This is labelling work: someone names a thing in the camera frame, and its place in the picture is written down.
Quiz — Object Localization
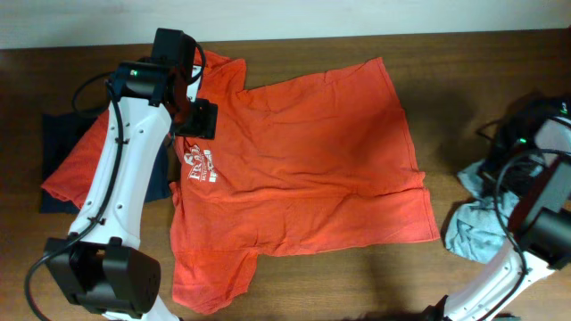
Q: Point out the black crumpled garment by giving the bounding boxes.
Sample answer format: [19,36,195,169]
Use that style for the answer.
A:
[480,95,570,177]

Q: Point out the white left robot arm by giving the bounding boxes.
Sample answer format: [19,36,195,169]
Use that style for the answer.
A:
[37,29,218,320]

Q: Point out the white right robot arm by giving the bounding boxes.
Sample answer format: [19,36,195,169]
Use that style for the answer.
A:
[419,94,570,320]

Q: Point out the light blue crumpled garment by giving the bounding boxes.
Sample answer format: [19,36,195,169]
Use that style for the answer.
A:
[443,160,506,264]

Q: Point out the folded orange shirt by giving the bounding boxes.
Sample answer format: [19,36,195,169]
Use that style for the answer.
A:
[40,109,112,210]

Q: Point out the folded navy garment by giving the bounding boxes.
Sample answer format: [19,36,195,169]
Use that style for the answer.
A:
[38,111,172,214]

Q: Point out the orange t-shirt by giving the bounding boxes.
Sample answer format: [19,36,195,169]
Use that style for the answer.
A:
[170,53,439,315]

